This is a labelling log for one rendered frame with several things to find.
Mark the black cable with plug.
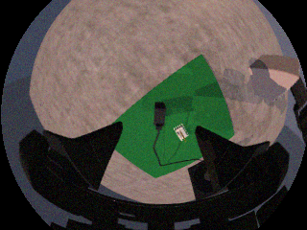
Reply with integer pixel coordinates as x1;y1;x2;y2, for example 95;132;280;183
153;103;184;166

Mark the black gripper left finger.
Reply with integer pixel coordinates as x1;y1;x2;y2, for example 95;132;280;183
42;122;123;191

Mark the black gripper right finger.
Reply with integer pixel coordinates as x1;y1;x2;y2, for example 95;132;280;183
196;126;270;195

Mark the green circuit board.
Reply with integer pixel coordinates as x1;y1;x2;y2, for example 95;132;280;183
113;54;234;177

